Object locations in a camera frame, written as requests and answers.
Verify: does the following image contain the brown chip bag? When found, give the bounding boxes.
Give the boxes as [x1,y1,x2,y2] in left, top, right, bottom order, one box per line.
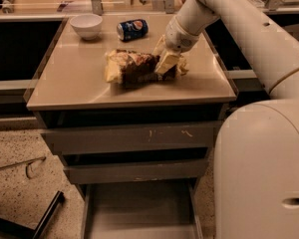
[105,49,188,89]

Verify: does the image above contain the white bowl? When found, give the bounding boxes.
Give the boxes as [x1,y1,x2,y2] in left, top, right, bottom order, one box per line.
[70,14,103,40]

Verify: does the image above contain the black stand leg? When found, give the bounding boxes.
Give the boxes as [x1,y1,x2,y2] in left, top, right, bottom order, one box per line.
[0,191,65,239]

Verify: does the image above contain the top grey drawer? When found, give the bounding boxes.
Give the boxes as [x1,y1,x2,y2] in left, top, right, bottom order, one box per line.
[42,120,221,155]

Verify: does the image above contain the middle grey drawer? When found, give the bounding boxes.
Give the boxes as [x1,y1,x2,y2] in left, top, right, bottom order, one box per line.
[64,158,207,184]

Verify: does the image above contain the metal rod on floor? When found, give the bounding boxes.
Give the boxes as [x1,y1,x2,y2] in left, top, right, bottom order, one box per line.
[0,156,46,171]

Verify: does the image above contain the blue pepsi can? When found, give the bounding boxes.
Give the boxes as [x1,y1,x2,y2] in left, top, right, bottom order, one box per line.
[117,19,149,42]

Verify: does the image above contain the grey drawer cabinet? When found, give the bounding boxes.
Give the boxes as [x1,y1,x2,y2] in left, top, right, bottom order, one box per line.
[23,12,239,239]

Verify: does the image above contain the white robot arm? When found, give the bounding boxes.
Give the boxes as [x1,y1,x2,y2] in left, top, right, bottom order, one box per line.
[159,0,299,239]

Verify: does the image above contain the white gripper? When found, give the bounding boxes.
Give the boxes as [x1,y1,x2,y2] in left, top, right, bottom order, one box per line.
[152,17,199,75]

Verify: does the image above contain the bottom open grey drawer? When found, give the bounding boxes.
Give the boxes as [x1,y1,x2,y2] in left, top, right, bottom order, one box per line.
[81,179,203,239]

